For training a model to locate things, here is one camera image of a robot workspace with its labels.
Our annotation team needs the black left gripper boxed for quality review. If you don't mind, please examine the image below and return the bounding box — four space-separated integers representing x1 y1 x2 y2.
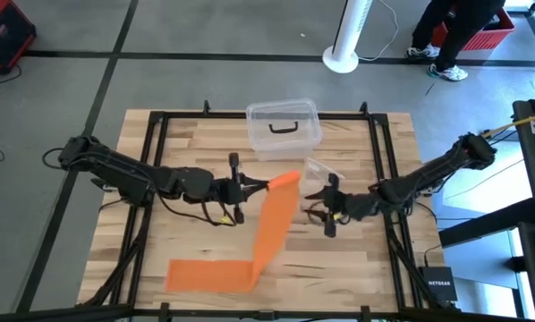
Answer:
211 151 271 225

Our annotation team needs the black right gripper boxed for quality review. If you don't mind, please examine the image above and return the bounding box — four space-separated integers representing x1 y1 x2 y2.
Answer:
304 173 365 238

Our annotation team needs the clear plastic zip bag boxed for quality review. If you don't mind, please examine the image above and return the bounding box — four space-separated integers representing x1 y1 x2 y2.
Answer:
303 156 345 184

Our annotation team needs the orange elastic bandage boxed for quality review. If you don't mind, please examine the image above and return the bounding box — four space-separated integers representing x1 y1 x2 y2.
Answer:
165 169 302 294

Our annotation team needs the clear plastic storage bin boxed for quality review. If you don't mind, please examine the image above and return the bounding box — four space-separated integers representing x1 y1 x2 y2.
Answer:
245 97 325 162

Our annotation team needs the person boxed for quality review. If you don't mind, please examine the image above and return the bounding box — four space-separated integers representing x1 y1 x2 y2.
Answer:
404 0 506 83

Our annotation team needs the red plastic crate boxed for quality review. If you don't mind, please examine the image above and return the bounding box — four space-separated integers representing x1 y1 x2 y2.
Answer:
430 6 517 53

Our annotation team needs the red and black case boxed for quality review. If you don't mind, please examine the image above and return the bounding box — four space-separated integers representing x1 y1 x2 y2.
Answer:
0 0 38 72

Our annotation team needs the left wrist cable yellow tag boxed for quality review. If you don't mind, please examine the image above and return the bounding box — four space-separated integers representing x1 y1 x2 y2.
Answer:
157 191 233 227

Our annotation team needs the black aluminium table frame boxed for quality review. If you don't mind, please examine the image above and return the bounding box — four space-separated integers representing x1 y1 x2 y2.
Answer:
74 100 459 322

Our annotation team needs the black switch cable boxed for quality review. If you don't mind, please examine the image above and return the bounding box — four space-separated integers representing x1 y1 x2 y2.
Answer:
423 243 443 269

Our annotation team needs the black Netgear network switch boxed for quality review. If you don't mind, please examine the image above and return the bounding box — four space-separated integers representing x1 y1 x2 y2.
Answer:
418 266 459 303

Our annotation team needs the white fan cable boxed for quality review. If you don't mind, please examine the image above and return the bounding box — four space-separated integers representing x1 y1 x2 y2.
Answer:
359 0 401 63

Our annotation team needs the black cable bundle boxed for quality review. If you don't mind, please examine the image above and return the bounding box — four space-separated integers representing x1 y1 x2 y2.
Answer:
488 129 519 147

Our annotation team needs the black case power cable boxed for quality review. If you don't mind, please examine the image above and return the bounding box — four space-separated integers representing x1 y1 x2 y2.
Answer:
0 64 22 85

